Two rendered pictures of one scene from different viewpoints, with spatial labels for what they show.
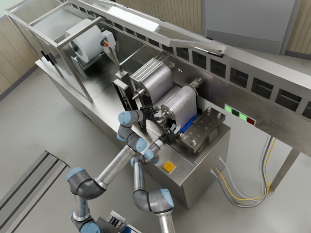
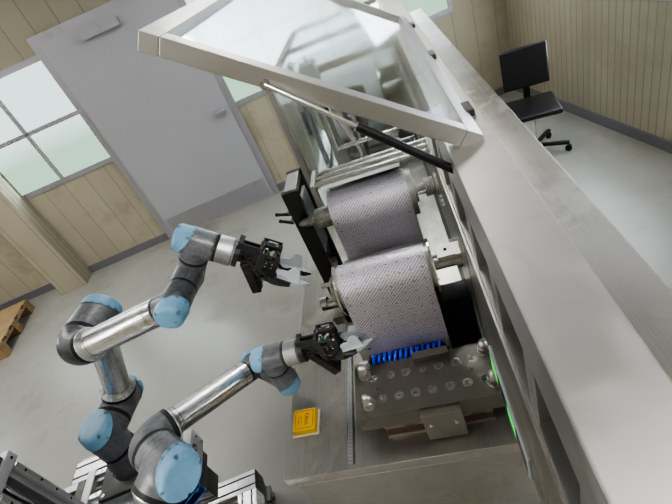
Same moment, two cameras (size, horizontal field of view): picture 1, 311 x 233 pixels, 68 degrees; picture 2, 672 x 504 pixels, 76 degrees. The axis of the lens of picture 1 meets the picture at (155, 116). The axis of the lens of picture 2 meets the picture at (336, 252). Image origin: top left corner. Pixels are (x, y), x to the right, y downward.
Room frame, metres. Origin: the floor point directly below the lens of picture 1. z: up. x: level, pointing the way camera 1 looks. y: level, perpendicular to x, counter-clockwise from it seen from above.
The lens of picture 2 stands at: (0.44, -0.79, 2.00)
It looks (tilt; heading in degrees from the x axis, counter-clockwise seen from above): 35 degrees down; 47
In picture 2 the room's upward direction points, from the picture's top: 24 degrees counter-clockwise
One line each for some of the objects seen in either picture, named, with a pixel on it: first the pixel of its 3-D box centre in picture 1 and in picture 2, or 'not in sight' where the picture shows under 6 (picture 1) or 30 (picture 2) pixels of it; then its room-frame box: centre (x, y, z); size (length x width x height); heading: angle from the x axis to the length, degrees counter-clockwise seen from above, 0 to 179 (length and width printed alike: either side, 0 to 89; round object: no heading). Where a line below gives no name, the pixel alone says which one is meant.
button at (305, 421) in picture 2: (169, 166); (305, 421); (0.79, 0.01, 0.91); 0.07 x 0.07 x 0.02; 32
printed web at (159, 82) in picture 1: (168, 101); (390, 270); (1.23, -0.14, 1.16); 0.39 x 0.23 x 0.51; 32
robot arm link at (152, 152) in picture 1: (152, 151); (270, 357); (0.86, 0.10, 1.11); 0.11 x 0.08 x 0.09; 122
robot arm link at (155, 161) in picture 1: (152, 157); (280, 375); (0.86, 0.12, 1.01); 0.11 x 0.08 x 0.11; 86
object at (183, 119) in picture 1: (186, 116); (400, 327); (1.07, -0.24, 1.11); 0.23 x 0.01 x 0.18; 122
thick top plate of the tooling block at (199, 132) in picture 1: (202, 128); (429, 385); (0.98, -0.33, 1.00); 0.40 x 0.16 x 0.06; 122
